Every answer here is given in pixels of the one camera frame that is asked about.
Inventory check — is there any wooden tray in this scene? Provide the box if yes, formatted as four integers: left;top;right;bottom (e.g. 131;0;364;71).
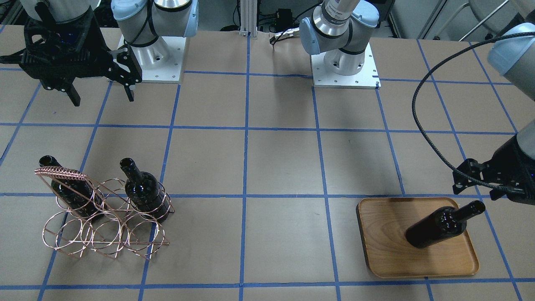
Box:
356;197;480;278

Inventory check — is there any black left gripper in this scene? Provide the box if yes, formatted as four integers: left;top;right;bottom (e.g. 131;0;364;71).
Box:
457;135;535;205

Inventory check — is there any copper wire bottle basket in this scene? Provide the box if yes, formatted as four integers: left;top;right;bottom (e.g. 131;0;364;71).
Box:
34;166;170;260

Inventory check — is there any aluminium frame post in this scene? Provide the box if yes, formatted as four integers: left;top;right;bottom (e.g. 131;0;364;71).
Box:
238;0;260;39

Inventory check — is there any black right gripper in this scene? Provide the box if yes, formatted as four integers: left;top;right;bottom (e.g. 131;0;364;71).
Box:
19;6;142;107

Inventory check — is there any dark wine bottle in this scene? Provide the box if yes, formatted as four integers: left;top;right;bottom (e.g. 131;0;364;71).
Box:
119;158;170;223
51;177;103;222
405;200;487;248

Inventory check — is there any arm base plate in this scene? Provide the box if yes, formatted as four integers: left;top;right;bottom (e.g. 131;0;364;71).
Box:
132;36;189;84
310;44;382;89

